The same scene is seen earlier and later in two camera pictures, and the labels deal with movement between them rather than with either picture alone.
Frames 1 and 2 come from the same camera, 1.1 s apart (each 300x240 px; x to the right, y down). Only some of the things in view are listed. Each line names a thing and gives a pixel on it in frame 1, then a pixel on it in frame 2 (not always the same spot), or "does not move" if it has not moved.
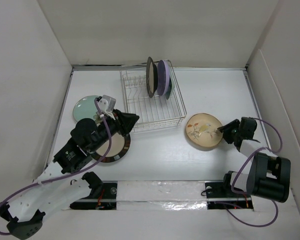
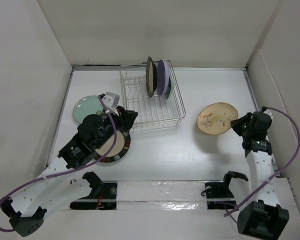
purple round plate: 163,78 does not move
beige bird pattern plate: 201,130 to 215,118
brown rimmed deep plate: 152,77 does not move
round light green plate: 84,107 does not move
